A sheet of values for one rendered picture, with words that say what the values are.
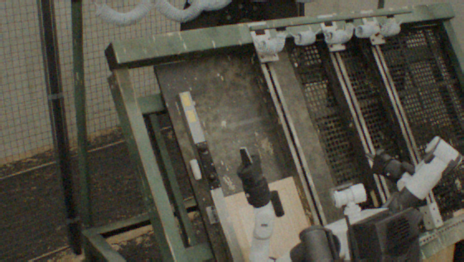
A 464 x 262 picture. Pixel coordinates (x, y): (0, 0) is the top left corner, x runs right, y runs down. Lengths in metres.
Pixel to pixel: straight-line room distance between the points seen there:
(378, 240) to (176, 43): 1.14
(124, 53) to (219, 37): 0.45
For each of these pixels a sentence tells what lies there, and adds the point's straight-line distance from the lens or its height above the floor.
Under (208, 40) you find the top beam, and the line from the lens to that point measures 2.50.
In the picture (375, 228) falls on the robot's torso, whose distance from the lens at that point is 1.96.
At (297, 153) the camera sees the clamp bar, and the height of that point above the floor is 1.40.
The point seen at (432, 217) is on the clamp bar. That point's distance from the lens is 3.06.
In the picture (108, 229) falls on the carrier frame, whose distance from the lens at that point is 3.38.
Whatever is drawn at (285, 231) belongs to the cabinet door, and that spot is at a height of 1.12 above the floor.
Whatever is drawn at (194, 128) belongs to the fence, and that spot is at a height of 1.58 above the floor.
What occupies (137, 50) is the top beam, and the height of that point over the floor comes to 1.91.
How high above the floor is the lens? 2.31
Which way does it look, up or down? 18 degrees down
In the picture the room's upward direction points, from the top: 2 degrees counter-clockwise
